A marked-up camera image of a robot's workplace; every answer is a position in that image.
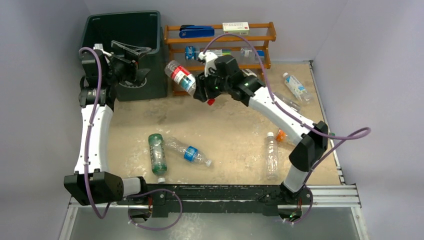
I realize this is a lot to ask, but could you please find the clear plastic box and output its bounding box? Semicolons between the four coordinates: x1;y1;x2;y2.
240;46;254;64

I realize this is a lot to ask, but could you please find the white black small box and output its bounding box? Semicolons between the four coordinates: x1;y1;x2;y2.
242;69;258;79

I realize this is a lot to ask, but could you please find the purple cable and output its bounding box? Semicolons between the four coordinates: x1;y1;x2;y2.
78;46;184;232
202;33;372;226

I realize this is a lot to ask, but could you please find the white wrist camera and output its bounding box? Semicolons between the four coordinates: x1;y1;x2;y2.
93;43;112;57
198;50;218;78

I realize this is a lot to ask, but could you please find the red label bottle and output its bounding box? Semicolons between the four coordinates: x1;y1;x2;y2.
164;60;215;106

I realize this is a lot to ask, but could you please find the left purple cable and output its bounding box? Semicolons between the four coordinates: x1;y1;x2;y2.
78;46;184;232

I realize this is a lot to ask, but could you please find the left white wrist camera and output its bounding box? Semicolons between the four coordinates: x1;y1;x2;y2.
93;43;112;57

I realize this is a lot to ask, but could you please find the dark green trash bin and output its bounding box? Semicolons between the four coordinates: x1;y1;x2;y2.
80;10;168;102

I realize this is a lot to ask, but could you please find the pack of coloured markers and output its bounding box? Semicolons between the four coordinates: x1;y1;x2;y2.
207;49;231;57

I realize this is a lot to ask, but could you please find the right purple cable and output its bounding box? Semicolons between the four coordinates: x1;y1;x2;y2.
202;33;372;226

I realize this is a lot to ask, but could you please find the blue white tape dispenser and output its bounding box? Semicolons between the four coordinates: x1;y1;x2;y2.
184;45;199;61

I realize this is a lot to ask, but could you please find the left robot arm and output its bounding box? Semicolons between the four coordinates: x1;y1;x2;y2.
64;40;152;206

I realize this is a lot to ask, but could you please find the orange wooden shelf rack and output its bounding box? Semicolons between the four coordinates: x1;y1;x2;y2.
163;21;277;79

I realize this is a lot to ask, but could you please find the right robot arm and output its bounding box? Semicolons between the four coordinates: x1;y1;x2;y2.
194;51;328;204

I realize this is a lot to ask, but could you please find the white green box top shelf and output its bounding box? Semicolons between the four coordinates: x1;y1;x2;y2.
222;22;250;36

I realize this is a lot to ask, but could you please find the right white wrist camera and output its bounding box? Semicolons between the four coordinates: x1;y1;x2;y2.
198;50;218;78

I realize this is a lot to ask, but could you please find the white blue label bottle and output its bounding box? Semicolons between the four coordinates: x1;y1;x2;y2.
282;72;309;101

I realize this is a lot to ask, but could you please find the blue stapler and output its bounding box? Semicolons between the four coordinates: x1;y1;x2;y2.
178;24;215;39

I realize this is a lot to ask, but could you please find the clear bottle white cap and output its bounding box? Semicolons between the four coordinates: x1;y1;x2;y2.
273;92;301;113

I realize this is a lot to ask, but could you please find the blue white eraser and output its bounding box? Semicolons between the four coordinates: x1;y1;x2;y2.
255;50;265;62

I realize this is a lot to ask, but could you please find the blue label clear bottle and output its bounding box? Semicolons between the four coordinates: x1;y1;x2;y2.
165;137;212;167

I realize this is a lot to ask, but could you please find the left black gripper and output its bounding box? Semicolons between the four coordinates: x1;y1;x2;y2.
105;42;152;87

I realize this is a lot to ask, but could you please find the green tinted bottle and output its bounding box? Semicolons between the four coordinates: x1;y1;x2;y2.
148;133;168;184

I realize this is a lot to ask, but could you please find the orange drink bottle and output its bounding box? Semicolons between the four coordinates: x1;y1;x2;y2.
275;128;292;144

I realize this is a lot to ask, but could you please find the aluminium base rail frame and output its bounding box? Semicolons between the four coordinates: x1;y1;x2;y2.
59;184;369;240

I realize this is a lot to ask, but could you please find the clear unlabelled bottle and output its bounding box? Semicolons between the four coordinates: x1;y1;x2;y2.
265;132;279;180

